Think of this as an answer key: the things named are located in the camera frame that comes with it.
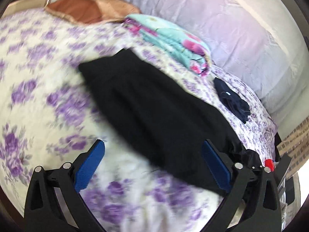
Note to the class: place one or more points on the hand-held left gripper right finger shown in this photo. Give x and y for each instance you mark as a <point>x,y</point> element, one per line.
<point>217,165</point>

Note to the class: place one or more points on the brown satin pillow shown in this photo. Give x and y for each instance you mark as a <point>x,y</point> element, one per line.
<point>89,11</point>

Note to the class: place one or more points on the red and white item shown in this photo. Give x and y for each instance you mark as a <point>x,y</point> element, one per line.
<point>269,163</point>

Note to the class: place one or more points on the purple floral bed sheet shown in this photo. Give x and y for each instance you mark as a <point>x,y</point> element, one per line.
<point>48,89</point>

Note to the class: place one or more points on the navy folded garment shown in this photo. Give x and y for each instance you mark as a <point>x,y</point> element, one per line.
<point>233,100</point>

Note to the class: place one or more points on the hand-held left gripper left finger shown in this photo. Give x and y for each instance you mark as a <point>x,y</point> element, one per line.
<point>88,164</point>

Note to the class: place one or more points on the turquoise floral folded quilt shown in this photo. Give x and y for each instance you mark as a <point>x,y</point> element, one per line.
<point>171,38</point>

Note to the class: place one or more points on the wooden headboard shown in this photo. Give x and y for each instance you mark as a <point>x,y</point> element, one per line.
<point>26,1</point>

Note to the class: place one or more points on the lavender wall padding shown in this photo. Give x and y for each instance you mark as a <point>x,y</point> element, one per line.
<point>229,29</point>

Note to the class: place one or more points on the black pants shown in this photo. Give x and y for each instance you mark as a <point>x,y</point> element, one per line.
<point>157,116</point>

